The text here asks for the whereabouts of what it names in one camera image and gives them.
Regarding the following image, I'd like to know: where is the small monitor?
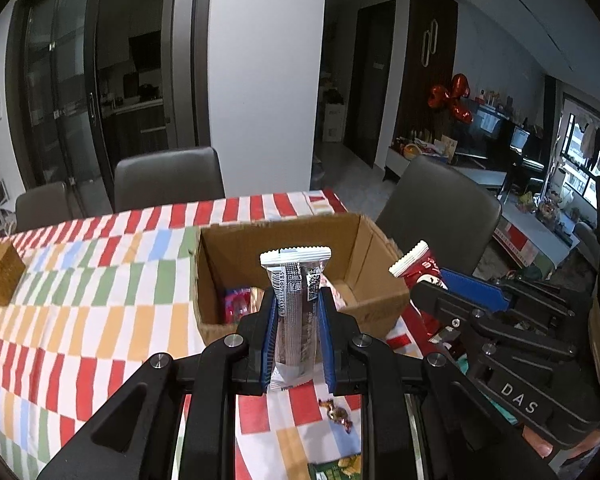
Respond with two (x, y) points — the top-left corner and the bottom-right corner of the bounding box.
(510, 126), (531, 154)

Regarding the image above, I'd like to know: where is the colourful checked tablecloth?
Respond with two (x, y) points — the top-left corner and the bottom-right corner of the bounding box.
(0, 189), (473, 480)

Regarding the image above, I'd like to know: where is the red snack packet white edge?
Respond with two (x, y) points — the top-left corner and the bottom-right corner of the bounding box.
(389, 241), (463, 356)

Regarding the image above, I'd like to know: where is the black television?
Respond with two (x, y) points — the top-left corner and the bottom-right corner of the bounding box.
(472, 109), (512, 159)

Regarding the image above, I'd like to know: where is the silver snack packet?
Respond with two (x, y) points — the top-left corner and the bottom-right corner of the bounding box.
(260, 244), (332, 391)

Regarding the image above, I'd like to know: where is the brown cardboard box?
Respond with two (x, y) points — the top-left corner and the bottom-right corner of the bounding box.
(194, 212), (412, 346)

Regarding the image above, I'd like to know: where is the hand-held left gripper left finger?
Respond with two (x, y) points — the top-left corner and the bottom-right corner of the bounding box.
(35, 287), (278, 480)

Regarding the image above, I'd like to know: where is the pink snack packet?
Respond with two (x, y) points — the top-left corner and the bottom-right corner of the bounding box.
(223, 285), (266, 326)

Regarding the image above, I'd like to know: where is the red foil balloon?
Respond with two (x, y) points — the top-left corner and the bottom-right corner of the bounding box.
(428, 74), (473, 123)

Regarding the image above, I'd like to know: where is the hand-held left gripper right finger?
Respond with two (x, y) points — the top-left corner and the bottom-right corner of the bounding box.
(319, 284), (558, 480)

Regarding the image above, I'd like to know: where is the glass sliding door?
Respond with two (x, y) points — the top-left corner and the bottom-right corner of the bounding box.
(5, 0), (216, 196)

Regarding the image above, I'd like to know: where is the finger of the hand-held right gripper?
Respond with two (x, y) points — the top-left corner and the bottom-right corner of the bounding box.
(411, 279), (487, 342)
(439, 268), (518, 314)

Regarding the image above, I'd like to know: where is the brown foil candy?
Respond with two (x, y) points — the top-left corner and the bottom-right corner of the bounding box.
(319, 397), (354, 434)

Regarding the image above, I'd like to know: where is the woven wicker box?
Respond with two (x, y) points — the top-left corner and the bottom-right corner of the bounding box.
(0, 242), (26, 307)

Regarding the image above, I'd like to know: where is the window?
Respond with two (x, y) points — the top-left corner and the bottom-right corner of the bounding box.
(545, 80), (600, 211)

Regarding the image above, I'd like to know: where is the person's right hand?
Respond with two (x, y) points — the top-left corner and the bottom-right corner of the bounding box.
(522, 427), (600, 461)

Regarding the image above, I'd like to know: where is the hanging laundry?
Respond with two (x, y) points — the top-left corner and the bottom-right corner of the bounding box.
(567, 115), (600, 173)

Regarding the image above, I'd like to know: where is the grey dining chair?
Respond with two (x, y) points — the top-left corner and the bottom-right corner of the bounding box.
(114, 146), (227, 213)
(15, 181), (73, 233)
(375, 155), (502, 276)

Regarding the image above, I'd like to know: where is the dark wardrobe door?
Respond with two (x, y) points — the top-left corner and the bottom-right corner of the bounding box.
(395, 0), (458, 171)

